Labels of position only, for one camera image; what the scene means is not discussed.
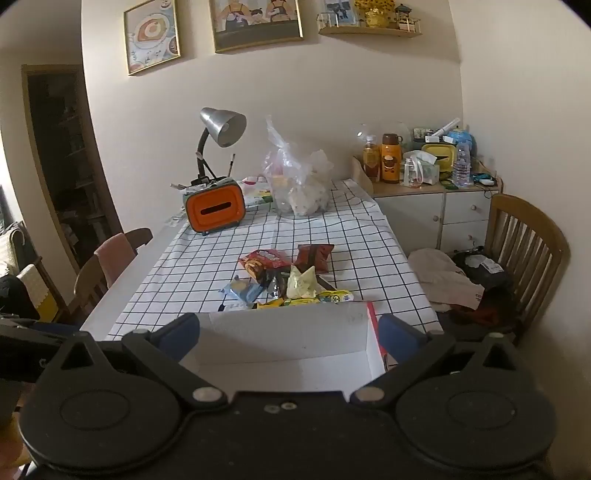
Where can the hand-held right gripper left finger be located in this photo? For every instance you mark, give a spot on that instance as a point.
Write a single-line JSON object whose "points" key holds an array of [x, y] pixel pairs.
{"points": [[181, 333]]}

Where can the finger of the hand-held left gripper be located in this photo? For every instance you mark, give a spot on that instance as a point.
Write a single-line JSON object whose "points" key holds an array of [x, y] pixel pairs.
{"points": [[41, 332]]}

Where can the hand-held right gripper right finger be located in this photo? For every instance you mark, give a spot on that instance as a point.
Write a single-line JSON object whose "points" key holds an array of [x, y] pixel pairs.
{"points": [[399, 337]]}

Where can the blue snack packet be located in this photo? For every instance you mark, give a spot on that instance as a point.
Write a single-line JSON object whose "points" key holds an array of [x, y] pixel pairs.
{"points": [[240, 290]]}

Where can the yellow cartoon snack packet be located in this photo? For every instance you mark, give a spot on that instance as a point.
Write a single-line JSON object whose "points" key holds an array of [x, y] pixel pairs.
{"points": [[323, 297]]}

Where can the yellow snack pouch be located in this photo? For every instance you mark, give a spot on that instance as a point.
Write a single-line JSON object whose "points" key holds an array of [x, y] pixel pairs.
{"points": [[270, 303]]}

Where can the white cardboard box red edges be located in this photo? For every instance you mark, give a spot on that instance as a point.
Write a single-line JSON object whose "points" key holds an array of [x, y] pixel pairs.
{"points": [[286, 337]]}

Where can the dark brown snack packet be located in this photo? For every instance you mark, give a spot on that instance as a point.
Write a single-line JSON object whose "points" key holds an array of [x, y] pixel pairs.
{"points": [[277, 282]]}

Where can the red orange snack bag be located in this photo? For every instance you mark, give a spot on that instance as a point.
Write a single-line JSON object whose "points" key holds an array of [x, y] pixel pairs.
{"points": [[265, 261]]}

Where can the pale yellow snack packet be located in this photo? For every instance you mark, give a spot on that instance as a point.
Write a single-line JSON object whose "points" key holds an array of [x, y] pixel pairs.
{"points": [[300, 282]]}

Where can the dark red snack bag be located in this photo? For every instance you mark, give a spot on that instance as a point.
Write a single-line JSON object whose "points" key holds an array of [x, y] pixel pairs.
{"points": [[314, 256]]}

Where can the chair with yellow cushion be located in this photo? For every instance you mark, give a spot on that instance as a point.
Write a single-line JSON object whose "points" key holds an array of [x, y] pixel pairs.
{"points": [[39, 290]]}

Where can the black jacket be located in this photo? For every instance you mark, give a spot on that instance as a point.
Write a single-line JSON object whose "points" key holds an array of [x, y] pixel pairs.
{"points": [[16, 295]]}

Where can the dark wooden chair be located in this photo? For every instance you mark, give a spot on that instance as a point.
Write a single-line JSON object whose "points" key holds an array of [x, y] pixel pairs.
{"points": [[90, 281]]}

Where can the white cloth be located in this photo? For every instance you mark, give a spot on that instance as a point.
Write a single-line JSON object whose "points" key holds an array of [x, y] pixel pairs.
{"points": [[438, 277]]}

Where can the red cloth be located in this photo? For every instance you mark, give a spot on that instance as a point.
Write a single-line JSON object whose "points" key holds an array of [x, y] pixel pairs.
{"points": [[475, 314]]}

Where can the pink cloth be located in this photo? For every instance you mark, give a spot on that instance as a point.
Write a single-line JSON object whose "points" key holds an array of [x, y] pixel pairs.
{"points": [[115, 258]]}

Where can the black bag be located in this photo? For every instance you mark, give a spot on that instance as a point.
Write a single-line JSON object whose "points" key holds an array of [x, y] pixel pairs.
{"points": [[480, 270]]}

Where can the white cabinet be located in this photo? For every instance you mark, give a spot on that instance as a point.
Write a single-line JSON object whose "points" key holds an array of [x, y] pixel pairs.
{"points": [[415, 217]]}

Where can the orange tissue box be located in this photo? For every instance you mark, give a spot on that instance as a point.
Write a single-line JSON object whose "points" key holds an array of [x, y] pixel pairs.
{"points": [[214, 210]]}

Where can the green white packets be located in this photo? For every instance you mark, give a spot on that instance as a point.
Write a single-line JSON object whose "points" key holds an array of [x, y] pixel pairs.
{"points": [[256, 194]]}

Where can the wooden slatted chair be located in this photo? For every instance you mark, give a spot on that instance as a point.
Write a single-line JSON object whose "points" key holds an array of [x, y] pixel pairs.
{"points": [[531, 240]]}

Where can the white plastic bag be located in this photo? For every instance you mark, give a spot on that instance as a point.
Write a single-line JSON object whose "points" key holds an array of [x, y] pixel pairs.
{"points": [[418, 170]]}

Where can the dark bookshelf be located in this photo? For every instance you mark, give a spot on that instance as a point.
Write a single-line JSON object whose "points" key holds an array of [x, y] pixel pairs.
{"points": [[69, 161]]}

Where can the orange thermos bottle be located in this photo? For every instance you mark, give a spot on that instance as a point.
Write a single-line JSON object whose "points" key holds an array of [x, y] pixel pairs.
{"points": [[390, 161]]}

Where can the amber pump bottle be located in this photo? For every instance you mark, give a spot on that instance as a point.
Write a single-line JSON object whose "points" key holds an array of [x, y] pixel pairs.
{"points": [[371, 161]]}

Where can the clear water bottle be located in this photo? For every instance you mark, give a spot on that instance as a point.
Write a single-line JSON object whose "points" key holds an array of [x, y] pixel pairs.
{"points": [[462, 166]]}

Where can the clear plastic bag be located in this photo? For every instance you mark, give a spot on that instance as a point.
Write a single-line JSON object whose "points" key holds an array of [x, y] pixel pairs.
{"points": [[298, 184]]}

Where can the yellow tissue box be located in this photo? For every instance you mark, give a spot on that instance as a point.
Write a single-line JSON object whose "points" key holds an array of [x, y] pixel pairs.
{"points": [[438, 154]]}

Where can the blue round object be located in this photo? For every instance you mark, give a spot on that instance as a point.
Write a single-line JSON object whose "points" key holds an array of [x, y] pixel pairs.
{"points": [[461, 137]]}

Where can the white tube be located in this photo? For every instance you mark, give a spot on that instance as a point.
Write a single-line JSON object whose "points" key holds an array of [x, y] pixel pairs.
{"points": [[443, 128]]}

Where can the silver desk lamp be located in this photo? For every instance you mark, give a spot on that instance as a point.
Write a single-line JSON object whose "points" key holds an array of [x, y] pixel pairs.
{"points": [[221, 122]]}

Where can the framed plate picture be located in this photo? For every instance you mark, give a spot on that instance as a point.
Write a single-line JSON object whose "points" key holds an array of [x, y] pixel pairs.
{"points": [[151, 34]]}

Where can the framed figures picture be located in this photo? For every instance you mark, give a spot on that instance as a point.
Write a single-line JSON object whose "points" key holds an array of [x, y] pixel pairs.
{"points": [[256, 23]]}

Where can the yellow flower pot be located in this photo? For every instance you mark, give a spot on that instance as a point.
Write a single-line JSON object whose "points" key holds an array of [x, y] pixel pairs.
{"points": [[376, 14]]}

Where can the wooden wall shelf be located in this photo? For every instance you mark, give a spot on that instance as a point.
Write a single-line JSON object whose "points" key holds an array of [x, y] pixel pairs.
{"points": [[369, 31]]}

